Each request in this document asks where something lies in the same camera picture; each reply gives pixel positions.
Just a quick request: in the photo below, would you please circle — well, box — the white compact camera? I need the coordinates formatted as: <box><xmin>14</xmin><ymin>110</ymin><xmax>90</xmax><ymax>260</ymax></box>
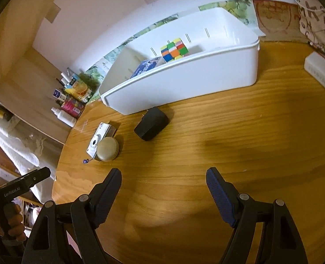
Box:
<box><xmin>86</xmin><ymin>122</ymin><xmax>116</xmax><ymax>158</ymax></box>

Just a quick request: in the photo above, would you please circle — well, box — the blue dental floss box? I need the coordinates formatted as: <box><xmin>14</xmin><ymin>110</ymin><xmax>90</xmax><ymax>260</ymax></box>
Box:
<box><xmin>130</xmin><ymin>57</ymin><xmax>165</xmax><ymax>79</ymax></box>

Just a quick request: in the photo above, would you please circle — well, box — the multicolour puzzle cube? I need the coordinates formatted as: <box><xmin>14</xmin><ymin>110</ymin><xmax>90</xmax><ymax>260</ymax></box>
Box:
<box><xmin>160</xmin><ymin>38</ymin><xmax>189</xmax><ymax>63</ymax></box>

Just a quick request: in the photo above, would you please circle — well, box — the white plastic bin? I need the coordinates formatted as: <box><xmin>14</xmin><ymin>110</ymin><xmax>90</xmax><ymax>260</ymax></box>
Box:
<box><xmin>98</xmin><ymin>7</ymin><xmax>261</xmax><ymax>116</ymax></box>

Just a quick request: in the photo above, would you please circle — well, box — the dark blue tube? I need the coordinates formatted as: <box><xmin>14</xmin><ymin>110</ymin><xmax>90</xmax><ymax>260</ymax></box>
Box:
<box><xmin>52</xmin><ymin>88</ymin><xmax>70</xmax><ymax>101</ymax></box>

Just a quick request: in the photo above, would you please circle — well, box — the long white box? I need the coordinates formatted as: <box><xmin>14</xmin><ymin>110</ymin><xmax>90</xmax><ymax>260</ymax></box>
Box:
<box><xmin>303</xmin><ymin>51</ymin><xmax>325</xmax><ymax>103</ymax></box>

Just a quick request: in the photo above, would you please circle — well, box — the black charger adapter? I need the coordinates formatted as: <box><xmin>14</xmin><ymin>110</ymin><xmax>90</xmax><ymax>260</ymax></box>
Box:
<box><xmin>134</xmin><ymin>107</ymin><xmax>170</xmax><ymax>142</ymax></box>

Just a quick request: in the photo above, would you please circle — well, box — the person's left hand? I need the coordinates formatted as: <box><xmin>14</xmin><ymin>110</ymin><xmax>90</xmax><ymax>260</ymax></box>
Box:
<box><xmin>0</xmin><ymin>202</ymin><xmax>27</xmax><ymax>244</ymax></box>

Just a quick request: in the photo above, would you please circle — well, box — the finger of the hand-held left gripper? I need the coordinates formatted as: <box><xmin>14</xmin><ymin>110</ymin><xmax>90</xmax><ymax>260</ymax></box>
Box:
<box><xmin>19</xmin><ymin>167</ymin><xmax>52</xmax><ymax>191</ymax></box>

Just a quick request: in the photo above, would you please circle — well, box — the pink printed box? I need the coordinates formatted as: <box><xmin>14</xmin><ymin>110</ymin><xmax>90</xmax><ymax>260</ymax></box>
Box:
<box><xmin>60</xmin><ymin>100</ymin><xmax>86</xmax><ymax>118</ymax></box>

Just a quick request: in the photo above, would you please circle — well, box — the white blanket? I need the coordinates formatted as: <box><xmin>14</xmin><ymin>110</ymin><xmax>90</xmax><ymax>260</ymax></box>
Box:
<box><xmin>0</xmin><ymin>107</ymin><xmax>57</xmax><ymax>201</ymax></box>

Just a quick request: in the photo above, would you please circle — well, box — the round beige case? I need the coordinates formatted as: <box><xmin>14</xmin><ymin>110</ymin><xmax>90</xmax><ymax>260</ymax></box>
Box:
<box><xmin>96</xmin><ymin>137</ymin><xmax>120</xmax><ymax>161</ymax></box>

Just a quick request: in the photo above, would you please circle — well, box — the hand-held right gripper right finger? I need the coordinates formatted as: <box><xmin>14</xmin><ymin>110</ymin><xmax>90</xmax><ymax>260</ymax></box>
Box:
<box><xmin>206</xmin><ymin>166</ymin><xmax>308</xmax><ymax>264</ymax></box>

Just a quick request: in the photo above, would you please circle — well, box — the white plastic bottle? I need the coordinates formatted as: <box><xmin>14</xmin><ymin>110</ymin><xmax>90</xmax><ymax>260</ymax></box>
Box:
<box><xmin>51</xmin><ymin>107</ymin><xmax>78</xmax><ymax>128</ymax></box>

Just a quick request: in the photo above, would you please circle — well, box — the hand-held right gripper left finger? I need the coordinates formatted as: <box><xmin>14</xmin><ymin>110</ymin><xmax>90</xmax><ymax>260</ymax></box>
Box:
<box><xmin>21</xmin><ymin>168</ymin><xmax>122</xmax><ymax>264</ymax></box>

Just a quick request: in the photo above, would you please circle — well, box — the letter printed cloth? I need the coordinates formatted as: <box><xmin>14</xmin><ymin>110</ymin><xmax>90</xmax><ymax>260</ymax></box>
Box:
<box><xmin>289</xmin><ymin>0</ymin><xmax>325</xmax><ymax>64</ymax></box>

